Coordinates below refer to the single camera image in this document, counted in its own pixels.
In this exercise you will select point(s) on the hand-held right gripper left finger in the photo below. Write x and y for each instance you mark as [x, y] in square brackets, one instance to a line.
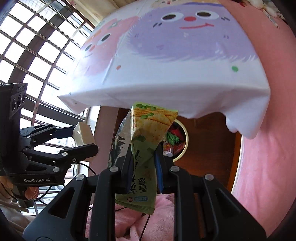
[128, 173]

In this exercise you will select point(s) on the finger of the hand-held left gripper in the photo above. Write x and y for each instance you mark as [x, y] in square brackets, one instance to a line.
[76, 150]
[46, 132]

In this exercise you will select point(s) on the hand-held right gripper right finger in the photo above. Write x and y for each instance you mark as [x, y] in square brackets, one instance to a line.
[159, 171]

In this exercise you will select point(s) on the round bin with cream rim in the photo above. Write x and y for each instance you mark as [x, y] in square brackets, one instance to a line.
[186, 139]

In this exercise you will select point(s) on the green cracker packet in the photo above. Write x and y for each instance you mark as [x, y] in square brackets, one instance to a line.
[143, 129]

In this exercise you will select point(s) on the person's left hand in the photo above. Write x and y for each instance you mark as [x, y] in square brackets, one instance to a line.
[32, 192]

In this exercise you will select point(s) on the window with metal grille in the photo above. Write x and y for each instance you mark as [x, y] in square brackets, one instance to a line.
[34, 46]

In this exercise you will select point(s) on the cartoon monster printed tablecloth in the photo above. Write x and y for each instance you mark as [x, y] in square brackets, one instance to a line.
[173, 69]

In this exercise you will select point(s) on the white plush toy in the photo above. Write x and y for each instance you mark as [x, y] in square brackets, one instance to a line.
[266, 5]

